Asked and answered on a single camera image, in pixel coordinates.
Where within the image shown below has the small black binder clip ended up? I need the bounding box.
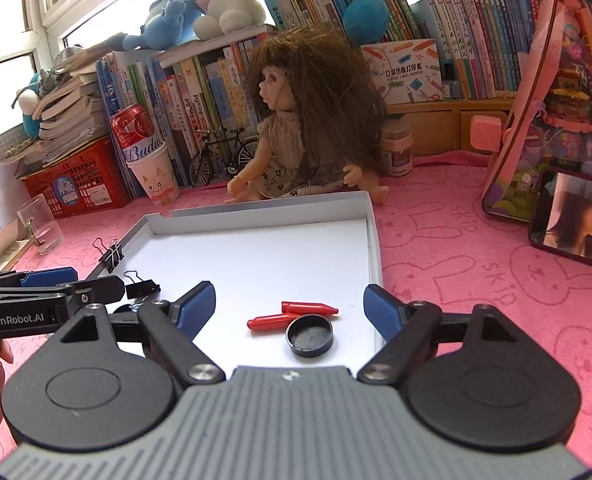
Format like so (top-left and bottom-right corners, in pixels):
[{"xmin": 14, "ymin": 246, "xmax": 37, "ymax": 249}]
[{"xmin": 93, "ymin": 237, "xmax": 126, "ymax": 268}]

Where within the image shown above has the small brown-lidded jar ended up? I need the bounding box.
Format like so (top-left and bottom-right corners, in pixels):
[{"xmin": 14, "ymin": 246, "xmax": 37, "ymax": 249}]
[{"xmin": 378, "ymin": 119, "xmax": 415, "ymax": 178}]

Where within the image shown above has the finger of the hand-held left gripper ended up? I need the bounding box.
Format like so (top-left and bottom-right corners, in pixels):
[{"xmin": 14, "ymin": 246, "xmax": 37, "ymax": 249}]
[
  {"xmin": 64, "ymin": 275, "xmax": 126, "ymax": 311},
  {"xmin": 0, "ymin": 267, "xmax": 79, "ymax": 291}
]

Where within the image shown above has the clear glass mug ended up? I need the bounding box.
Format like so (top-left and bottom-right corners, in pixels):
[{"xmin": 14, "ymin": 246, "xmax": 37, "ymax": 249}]
[{"xmin": 16, "ymin": 194, "xmax": 64, "ymax": 256}]

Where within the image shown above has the blue elephant plush toy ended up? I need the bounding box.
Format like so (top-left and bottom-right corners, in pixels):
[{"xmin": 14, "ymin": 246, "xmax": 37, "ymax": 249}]
[{"xmin": 123, "ymin": 0, "xmax": 201, "ymax": 52}]

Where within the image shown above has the pink toy house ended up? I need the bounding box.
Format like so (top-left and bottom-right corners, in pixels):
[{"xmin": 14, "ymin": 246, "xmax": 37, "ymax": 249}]
[{"xmin": 470, "ymin": 0, "xmax": 592, "ymax": 223}]

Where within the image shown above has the brown-haired doll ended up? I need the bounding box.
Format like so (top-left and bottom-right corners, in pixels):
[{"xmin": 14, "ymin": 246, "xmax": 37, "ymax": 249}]
[{"xmin": 224, "ymin": 27, "xmax": 391, "ymax": 206}]

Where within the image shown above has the pink bunny print cloth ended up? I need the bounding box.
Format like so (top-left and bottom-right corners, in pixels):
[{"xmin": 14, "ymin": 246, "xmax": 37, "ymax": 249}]
[{"xmin": 0, "ymin": 152, "xmax": 592, "ymax": 466}]

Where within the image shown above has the white pencil print carton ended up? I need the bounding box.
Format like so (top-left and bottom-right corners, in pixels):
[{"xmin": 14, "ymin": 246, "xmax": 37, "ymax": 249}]
[{"xmin": 361, "ymin": 37, "xmax": 444, "ymax": 106}]

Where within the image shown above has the wooden drawer unit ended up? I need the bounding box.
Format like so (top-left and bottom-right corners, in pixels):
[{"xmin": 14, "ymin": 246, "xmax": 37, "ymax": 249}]
[{"xmin": 383, "ymin": 95, "xmax": 519, "ymax": 158}]

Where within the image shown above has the stack of lying books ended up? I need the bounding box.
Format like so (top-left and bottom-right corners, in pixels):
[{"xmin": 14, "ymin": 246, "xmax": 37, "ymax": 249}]
[{"xmin": 18, "ymin": 35, "xmax": 126, "ymax": 166}]

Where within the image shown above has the white cat print paper cup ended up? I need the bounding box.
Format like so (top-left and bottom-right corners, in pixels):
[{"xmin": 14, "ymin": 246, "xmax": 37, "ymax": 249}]
[{"xmin": 126, "ymin": 142, "xmax": 181, "ymax": 206}]

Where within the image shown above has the black miniature bicycle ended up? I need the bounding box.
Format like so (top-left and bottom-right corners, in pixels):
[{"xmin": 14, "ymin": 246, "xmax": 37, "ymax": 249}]
[{"xmin": 189, "ymin": 127, "xmax": 261, "ymax": 188}]

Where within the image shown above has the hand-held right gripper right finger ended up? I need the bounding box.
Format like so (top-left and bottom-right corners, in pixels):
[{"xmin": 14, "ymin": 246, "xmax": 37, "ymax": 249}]
[{"xmin": 357, "ymin": 282, "xmax": 527, "ymax": 386}]

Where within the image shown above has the white bear plush toy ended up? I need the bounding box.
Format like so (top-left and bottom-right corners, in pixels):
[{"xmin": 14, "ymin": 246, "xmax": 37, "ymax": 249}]
[{"xmin": 193, "ymin": 0, "xmax": 267, "ymax": 41}]

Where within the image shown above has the blue and white plush toy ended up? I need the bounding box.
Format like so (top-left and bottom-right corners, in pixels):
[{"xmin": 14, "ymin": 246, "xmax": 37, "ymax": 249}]
[{"xmin": 16, "ymin": 70, "xmax": 61, "ymax": 138}]

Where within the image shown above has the black smartphone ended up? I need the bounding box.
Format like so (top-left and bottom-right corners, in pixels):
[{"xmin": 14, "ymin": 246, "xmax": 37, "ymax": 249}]
[{"xmin": 528, "ymin": 167, "xmax": 592, "ymax": 273}]

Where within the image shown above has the string of beads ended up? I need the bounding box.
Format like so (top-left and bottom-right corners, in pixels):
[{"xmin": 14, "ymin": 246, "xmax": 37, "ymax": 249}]
[{"xmin": 3, "ymin": 142, "xmax": 39, "ymax": 161}]

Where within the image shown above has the row of upright books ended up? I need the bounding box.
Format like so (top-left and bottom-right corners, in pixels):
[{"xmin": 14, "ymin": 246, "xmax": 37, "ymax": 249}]
[
  {"xmin": 96, "ymin": 25, "xmax": 297, "ymax": 198},
  {"xmin": 258, "ymin": 0, "xmax": 562, "ymax": 101}
]

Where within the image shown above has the white cardboard box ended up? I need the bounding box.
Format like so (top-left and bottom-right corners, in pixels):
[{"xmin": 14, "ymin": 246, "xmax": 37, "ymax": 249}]
[{"xmin": 78, "ymin": 190, "xmax": 384, "ymax": 356}]

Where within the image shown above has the small dark bottle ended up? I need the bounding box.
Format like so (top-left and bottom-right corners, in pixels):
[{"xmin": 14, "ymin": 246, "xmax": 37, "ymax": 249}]
[{"xmin": 443, "ymin": 62, "xmax": 461, "ymax": 100}]

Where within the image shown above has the large red plastic basket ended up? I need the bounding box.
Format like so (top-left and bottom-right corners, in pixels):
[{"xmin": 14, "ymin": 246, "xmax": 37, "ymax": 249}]
[{"xmin": 18, "ymin": 135, "xmax": 134, "ymax": 221}]

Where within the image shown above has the red beer can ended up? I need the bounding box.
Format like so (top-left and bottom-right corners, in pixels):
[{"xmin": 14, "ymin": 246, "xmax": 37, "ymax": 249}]
[{"xmin": 109, "ymin": 103, "xmax": 165, "ymax": 163}]

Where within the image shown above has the blue round plush toy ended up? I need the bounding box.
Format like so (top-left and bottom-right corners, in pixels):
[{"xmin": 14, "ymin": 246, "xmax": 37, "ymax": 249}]
[{"xmin": 288, "ymin": 0, "xmax": 397, "ymax": 43}]

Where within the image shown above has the black round lid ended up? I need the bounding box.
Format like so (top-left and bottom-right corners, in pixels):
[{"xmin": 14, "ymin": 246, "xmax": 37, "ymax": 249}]
[{"xmin": 285, "ymin": 314, "xmax": 335, "ymax": 359}]

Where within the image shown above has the white window frame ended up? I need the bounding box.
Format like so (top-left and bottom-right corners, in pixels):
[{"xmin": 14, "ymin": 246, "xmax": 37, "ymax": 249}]
[{"xmin": 0, "ymin": 0, "xmax": 191, "ymax": 241}]

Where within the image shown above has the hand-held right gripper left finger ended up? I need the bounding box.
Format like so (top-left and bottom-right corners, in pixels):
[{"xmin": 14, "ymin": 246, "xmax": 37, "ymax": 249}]
[{"xmin": 60, "ymin": 280, "xmax": 227, "ymax": 386}]

